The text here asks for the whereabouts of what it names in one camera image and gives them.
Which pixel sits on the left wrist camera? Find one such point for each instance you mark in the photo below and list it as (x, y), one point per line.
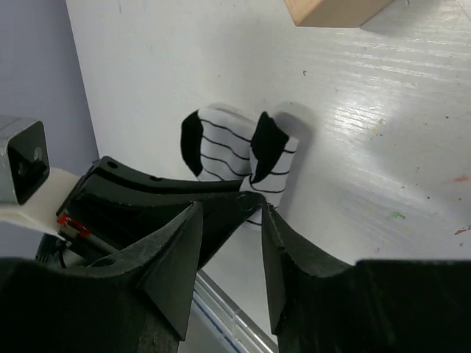
(31, 190)

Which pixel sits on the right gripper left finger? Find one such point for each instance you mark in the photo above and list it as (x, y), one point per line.
(136, 300)

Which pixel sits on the white black striped sock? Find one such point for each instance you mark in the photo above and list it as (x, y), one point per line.
(219, 145)

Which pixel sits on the wooden compartment tray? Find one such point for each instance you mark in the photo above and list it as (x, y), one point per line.
(334, 13)

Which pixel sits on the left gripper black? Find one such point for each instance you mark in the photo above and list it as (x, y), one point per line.
(121, 219)

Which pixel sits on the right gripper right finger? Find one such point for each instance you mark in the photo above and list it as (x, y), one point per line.
(318, 303)

